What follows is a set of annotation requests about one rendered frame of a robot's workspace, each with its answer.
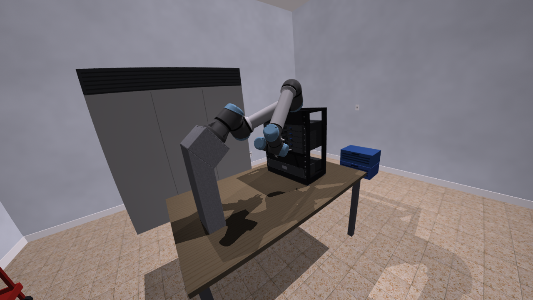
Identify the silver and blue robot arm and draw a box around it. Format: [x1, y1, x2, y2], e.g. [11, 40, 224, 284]
[204, 79, 303, 157]

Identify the black server rack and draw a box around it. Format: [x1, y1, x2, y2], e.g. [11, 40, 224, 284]
[266, 107, 327, 186]

